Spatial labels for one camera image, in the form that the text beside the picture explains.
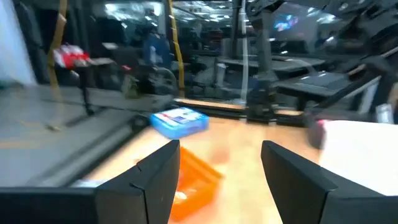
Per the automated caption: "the white cup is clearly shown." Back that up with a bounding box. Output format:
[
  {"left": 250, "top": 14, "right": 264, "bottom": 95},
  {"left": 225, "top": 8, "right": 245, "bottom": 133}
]
[{"left": 376, "top": 103, "right": 394, "bottom": 124}]

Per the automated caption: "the yellow hanging strap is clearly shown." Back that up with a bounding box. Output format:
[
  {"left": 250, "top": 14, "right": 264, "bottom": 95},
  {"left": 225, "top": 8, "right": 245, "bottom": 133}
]
[{"left": 167, "top": 0, "right": 187, "bottom": 98}]

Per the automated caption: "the red and white package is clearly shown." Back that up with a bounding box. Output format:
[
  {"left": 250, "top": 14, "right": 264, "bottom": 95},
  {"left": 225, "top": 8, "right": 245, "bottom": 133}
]
[{"left": 52, "top": 44, "right": 91, "bottom": 70}]

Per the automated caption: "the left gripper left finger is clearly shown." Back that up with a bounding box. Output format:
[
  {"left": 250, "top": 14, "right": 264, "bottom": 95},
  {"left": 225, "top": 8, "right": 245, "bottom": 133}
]
[{"left": 0, "top": 139, "right": 181, "bottom": 224}]

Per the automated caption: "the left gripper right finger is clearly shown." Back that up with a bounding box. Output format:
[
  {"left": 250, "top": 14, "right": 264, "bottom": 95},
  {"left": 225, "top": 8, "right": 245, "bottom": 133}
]
[{"left": 261, "top": 140, "right": 398, "bottom": 224}]

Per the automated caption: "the white plastic storage basket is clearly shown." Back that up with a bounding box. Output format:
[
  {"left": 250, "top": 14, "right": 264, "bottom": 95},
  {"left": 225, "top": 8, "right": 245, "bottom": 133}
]
[{"left": 318, "top": 119, "right": 398, "bottom": 197}]

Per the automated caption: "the blue first aid kit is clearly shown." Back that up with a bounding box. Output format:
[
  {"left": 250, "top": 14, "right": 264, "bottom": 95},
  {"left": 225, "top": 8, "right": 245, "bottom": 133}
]
[{"left": 149, "top": 106, "right": 210, "bottom": 140}]

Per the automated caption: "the small orange plastic basket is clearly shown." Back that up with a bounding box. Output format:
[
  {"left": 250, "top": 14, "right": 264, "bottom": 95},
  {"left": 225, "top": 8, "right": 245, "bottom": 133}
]
[{"left": 169, "top": 146, "right": 223, "bottom": 222}]

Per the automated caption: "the clear plastic test tube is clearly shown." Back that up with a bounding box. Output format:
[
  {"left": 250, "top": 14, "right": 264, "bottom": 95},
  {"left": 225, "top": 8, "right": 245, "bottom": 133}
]
[{"left": 173, "top": 190, "right": 188, "bottom": 202}]

